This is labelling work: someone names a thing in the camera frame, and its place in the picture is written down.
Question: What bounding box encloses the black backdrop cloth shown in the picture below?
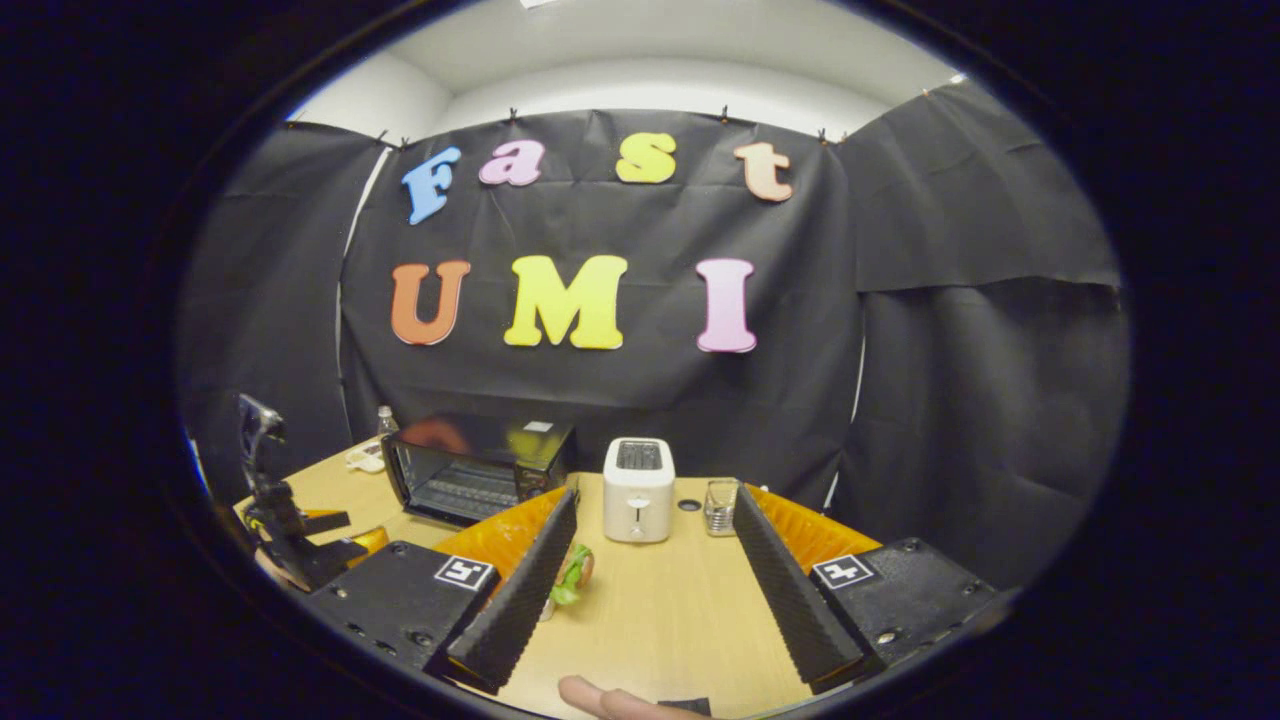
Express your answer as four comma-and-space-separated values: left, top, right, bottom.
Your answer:
175, 80, 1131, 591

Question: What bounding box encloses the black electric oven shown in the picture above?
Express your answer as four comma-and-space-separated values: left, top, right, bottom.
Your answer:
380, 412, 578, 529

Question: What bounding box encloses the white toaster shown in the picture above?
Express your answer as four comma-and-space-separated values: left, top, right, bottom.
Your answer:
602, 437, 676, 544

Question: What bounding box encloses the metal wire basket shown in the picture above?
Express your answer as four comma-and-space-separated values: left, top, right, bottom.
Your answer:
703, 478, 739, 538

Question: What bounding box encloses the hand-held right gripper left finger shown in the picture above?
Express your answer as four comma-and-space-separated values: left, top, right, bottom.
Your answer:
300, 487, 579, 695

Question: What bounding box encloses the sandwich with lettuce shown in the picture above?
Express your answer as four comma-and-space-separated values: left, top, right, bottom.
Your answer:
548, 543, 596, 607

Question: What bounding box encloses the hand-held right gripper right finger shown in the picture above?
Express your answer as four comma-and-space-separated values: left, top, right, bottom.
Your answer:
733, 483, 1004, 695

